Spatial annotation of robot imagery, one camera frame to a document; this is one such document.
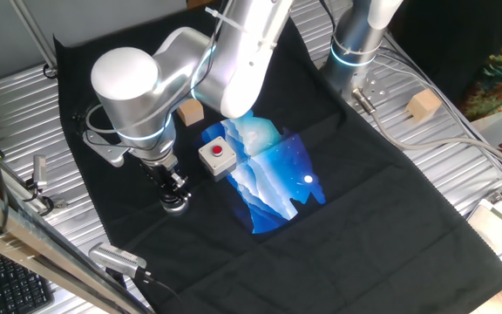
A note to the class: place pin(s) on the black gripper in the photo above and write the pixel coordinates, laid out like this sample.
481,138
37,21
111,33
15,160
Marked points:
161,176

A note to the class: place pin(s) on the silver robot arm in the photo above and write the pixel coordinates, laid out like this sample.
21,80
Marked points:
146,96

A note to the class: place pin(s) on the clear glass jar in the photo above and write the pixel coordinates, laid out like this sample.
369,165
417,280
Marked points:
174,208

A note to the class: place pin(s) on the grey box with red button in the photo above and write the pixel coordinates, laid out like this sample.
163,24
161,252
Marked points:
227,159

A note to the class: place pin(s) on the wooden cube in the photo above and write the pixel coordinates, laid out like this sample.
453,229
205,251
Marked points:
192,113
423,107

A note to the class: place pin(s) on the black keyboard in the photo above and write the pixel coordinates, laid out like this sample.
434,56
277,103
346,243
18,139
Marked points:
15,288

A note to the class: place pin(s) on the black cloth with blue print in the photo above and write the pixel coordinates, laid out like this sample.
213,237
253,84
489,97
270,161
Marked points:
364,240

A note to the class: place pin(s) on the thin metal pole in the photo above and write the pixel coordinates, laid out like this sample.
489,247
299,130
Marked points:
34,32

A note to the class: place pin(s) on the black chair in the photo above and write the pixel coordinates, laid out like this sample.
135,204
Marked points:
442,43

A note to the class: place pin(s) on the white flat device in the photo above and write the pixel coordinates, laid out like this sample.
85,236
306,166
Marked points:
499,231

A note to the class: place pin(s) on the colourful patterned fabric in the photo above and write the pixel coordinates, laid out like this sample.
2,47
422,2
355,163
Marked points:
501,74

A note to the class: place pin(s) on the wrist camera with silver bracket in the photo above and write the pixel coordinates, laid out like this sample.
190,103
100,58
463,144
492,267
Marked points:
105,148

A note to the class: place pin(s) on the silver camera on rail clamp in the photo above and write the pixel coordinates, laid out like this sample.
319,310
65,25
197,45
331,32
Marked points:
39,168

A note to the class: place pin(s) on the aluminium frame beam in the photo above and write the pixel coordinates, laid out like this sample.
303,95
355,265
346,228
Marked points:
15,231

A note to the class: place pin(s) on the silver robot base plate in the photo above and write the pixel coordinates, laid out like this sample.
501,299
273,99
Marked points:
375,89

